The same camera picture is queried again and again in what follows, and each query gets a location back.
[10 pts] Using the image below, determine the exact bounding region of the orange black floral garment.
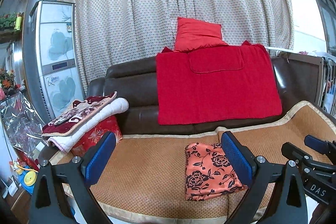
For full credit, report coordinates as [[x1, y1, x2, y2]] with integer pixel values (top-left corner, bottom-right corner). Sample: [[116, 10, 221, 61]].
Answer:
[[185, 143, 247, 201]]

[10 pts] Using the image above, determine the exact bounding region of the white quilted folded blanket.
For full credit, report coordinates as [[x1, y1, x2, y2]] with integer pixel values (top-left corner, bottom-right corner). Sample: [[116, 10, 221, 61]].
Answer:
[[47, 98, 129, 153]]

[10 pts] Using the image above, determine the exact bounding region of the blue yellow toy container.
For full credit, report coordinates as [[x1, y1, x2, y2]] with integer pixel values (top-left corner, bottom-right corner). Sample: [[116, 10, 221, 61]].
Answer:
[[10, 161, 38, 196]]

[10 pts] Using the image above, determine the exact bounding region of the maroon floral folded blanket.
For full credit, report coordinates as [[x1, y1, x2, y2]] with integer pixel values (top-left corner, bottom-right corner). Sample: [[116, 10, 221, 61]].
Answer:
[[42, 92, 117, 138]]

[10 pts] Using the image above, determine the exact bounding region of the red egg roll tin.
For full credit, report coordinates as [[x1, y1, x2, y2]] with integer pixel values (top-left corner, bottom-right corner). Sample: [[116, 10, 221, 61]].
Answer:
[[71, 115, 122, 156]]

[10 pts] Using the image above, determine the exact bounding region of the woven bamboo seat mat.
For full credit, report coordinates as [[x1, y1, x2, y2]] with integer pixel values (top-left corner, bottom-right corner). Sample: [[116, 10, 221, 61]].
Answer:
[[49, 100, 336, 224]]

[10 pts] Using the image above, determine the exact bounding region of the clear plastic wrapped package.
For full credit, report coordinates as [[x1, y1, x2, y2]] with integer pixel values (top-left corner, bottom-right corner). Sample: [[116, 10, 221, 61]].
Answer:
[[1, 92, 45, 159]]

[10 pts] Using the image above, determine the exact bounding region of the red knit blanket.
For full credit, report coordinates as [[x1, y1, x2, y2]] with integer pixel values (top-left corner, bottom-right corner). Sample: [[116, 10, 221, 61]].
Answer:
[[155, 42, 282, 125]]

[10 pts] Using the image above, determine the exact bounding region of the dark brown leather sofa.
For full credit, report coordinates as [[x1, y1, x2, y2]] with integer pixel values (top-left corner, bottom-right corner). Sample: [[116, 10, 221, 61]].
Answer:
[[87, 52, 326, 135]]

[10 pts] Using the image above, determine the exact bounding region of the artificial flower arrangement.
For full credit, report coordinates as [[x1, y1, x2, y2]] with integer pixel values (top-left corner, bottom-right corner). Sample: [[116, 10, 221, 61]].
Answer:
[[0, 68, 18, 96]]

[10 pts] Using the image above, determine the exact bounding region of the white floral standing air conditioner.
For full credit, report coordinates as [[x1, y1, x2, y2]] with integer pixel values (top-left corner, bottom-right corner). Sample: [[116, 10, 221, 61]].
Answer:
[[23, 0, 84, 123]]

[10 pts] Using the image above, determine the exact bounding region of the red satin pillow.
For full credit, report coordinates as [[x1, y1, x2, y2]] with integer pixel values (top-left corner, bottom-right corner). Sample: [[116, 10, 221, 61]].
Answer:
[[174, 17, 228, 52]]

